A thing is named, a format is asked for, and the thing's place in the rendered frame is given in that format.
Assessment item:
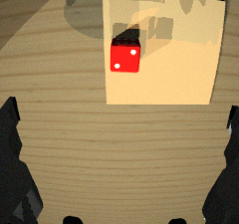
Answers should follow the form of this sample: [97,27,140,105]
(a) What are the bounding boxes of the red die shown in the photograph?
[111,38,140,73]

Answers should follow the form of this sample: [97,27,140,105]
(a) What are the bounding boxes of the tan mat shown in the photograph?
[103,0,225,105]

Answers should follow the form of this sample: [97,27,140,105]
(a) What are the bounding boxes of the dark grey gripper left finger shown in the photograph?
[0,97,43,224]

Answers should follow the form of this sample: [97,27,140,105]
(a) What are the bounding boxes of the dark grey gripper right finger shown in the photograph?
[202,106,239,224]

